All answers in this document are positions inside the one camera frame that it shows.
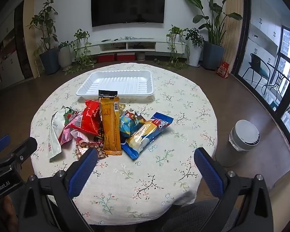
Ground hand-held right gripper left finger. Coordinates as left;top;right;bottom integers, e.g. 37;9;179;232
18;147;98;232

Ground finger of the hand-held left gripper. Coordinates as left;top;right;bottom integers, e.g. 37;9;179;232
0;135;11;154
11;137;38;170

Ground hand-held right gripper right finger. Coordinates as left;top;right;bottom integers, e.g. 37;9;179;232
194;147;274;232

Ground shiny brown candy wrapper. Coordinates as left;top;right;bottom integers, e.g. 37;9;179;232
75;138;109;159

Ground white green snack pouch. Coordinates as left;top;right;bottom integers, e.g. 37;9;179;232
49;106;79;162

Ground light pink wrapper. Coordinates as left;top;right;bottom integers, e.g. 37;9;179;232
71;129;90;143

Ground pink snack packet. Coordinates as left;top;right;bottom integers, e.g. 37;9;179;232
59;116;84;145

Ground long orange snack packet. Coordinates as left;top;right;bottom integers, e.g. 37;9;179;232
98;96;122;155

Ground red snack packet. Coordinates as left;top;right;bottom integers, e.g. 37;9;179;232
74;100;102;136

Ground blue chip packet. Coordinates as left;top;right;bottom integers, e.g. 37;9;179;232
119;109;148;138

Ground blue yellow cake packet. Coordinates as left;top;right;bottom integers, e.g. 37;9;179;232
121;112;174;160

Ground black snack packet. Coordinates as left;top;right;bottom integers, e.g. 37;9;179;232
98;90;118;98

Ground white foam tray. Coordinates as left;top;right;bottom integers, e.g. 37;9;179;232
76;71;155;99

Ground white trash bin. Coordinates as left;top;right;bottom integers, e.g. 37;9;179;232
228;119;260;152

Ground floral tablecloth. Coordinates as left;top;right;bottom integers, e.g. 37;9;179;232
30;63;218;226

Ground white storage cabinet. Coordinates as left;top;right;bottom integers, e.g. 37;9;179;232
0;17;26;92

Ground tall plant in blue pot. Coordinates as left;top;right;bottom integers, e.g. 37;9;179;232
26;0;61;75

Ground plant in grey ribbed pot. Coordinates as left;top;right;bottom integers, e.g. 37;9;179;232
57;41;73;69

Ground red paper bag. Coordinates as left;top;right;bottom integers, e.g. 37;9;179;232
216;61;230;78

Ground red storage box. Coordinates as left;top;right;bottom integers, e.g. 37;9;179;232
116;53;136;61
97;54;115;63

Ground large-leaf plant in grey-blue pot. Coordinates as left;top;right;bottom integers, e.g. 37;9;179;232
182;0;243;70

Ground plant in white pot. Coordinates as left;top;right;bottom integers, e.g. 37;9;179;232
184;28;205;67

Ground black metal table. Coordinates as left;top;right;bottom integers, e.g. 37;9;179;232
266;63;290;97

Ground black metal chair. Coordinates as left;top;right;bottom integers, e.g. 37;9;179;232
243;53;271;89

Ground trailing pothos plant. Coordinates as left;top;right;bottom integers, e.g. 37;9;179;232
65;29;96;74
157;25;188;69

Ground white television cabinet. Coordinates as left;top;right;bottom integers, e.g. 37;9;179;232
86;37;191;58

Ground beige curtain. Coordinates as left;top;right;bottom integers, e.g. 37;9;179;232
223;0;244;68

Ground white balcony cabinets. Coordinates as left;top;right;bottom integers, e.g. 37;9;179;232
249;0;283;51

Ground black sliding door frame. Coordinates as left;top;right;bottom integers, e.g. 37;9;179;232
232;0;290;150

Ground wall television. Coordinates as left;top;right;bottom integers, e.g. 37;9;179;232
90;0;166;28

